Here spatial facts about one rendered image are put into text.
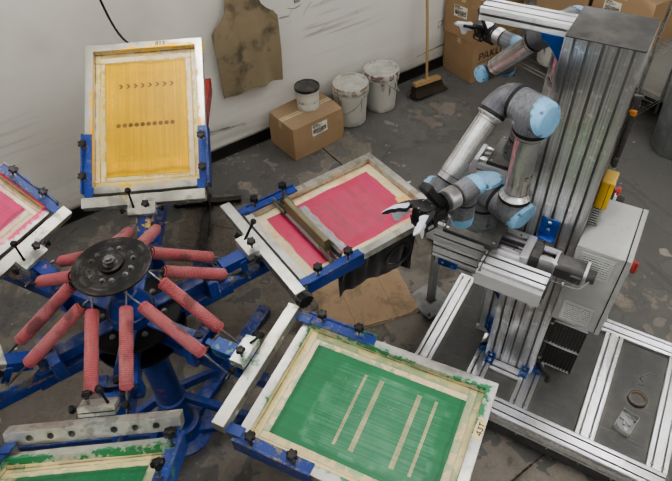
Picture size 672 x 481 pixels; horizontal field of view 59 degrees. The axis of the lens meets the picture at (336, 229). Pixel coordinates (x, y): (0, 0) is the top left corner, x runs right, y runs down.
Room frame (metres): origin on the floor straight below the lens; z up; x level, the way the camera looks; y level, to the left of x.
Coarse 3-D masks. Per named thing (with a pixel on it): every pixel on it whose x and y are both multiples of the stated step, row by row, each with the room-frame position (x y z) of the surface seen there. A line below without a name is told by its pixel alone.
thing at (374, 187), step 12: (348, 180) 2.36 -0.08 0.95; (360, 180) 2.36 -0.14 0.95; (372, 180) 2.35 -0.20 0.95; (324, 192) 2.28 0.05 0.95; (336, 192) 2.27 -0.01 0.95; (372, 192) 2.26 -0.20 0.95; (384, 192) 2.25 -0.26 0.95; (300, 204) 2.20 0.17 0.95; (312, 204) 2.19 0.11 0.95; (276, 216) 2.12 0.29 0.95; (276, 228) 2.03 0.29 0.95; (288, 228) 2.03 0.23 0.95; (288, 240) 1.95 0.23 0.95
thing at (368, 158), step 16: (352, 160) 2.49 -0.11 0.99; (368, 160) 2.50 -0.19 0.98; (320, 176) 2.37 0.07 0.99; (336, 176) 2.39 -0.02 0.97; (384, 176) 2.38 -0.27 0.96; (304, 192) 2.28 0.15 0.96; (416, 192) 2.20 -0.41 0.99; (272, 208) 2.17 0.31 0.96; (256, 224) 2.03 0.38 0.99; (272, 240) 1.92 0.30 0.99; (384, 240) 1.88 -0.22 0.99; (288, 256) 1.81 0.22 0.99; (368, 256) 1.82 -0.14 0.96; (304, 272) 1.71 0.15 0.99
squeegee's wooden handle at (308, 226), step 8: (288, 200) 2.11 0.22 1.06; (288, 208) 2.08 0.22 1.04; (296, 208) 2.05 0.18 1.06; (296, 216) 2.02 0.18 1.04; (304, 216) 1.99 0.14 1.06; (304, 224) 1.96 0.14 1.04; (312, 224) 1.94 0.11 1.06; (312, 232) 1.91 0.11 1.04; (320, 232) 1.88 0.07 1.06; (320, 240) 1.85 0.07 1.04; (328, 240) 1.84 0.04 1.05; (328, 248) 1.83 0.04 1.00
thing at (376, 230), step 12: (384, 204) 2.16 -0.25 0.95; (408, 216) 2.07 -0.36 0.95; (372, 228) 2.00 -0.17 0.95; (384, 228) 1.99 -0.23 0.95; (300, 240) 1.94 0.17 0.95; (348, 240) 1.93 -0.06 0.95; (360, 240) 1.92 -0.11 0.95; (300, 252) 1.87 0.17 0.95; (312, 252) 1.86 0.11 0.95; (312, 264) 1.79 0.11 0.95
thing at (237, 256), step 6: (234, 252) 1.80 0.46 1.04; (240, 252) 1.80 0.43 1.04; (222, 258) 1.77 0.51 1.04; (228, 258) 1.77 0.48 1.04; (234, 258) 1.77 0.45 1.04; (240, 258) 1.77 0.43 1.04; (246, 258) 1.78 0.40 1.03; (222, 264) 1.74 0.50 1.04; (228, 264) 1.73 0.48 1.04; (234, 264) 1.74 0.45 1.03; (228, 270) 1.73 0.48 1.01; (234, 270) 1.74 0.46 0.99
